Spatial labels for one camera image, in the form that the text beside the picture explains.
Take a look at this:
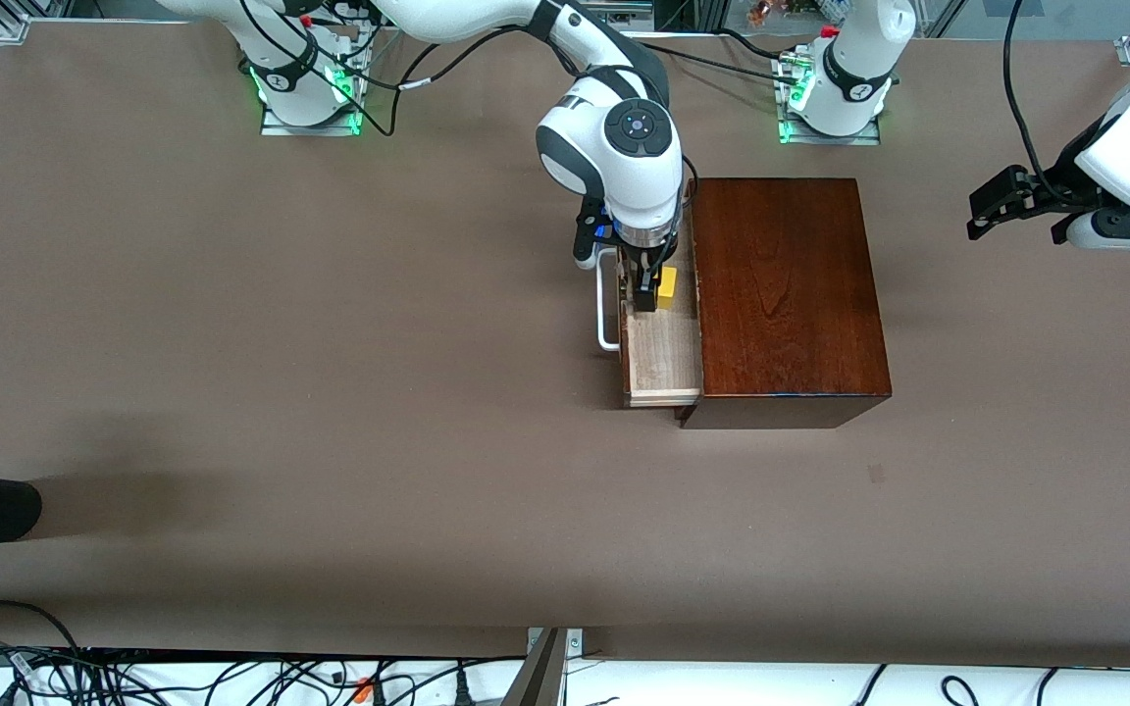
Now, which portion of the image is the white metal drawer handle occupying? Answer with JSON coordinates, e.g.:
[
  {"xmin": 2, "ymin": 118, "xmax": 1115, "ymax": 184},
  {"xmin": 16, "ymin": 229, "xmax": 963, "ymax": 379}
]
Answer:
[{"xmin": 596, "ymin": 245, "xmax": 623, "ymax": 352}]

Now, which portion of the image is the wooden drawer with light strip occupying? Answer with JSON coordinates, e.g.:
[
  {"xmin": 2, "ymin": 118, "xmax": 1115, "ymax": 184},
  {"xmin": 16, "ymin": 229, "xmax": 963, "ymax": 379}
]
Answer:
[{"xmin": 621, "ymin": 230, "xmax": 703, "ymax": 409}]

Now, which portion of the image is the dark wooden cabinet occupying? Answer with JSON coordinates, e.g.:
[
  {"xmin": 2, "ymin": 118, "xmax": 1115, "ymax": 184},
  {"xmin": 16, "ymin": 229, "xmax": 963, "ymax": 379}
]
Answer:
[{"xmin": 678, "ymin": 177, "xmax": 893, "ymax": 429}]

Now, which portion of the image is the grey power strip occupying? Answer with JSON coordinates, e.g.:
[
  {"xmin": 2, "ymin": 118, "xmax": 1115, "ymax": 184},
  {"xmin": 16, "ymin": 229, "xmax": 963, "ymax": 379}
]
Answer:
[{"xmin": 575, "ymin": 0, "xmax": 656, "ymax": 32}]

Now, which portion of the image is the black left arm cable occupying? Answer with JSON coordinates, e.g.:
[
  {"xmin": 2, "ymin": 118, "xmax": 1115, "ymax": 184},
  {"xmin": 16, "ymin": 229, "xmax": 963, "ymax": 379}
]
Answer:
[{"xmin": 1001, "ymin": 0, "xmax": 1101, "ymax": 202}]

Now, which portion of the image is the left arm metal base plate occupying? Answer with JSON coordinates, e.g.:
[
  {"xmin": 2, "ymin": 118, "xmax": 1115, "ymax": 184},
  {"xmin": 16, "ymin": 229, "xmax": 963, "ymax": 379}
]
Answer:
[{"xmin": 778, "ymin": 106, "xmax": 883, "ymax": 146}]

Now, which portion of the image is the metal table edge bracket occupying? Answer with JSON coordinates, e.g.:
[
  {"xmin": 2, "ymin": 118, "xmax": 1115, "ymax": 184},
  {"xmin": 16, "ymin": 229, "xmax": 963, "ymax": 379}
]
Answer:
[{"xmin": 501, "ymin": 628, "xmax": 586, "ymax": 706}]

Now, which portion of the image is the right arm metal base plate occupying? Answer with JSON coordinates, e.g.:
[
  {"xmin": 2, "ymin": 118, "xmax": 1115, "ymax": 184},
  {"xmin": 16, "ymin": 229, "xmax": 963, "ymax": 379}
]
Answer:
[{"xmin": 260, "ymin": 98, "xmax": 363, "ymax": 137}]

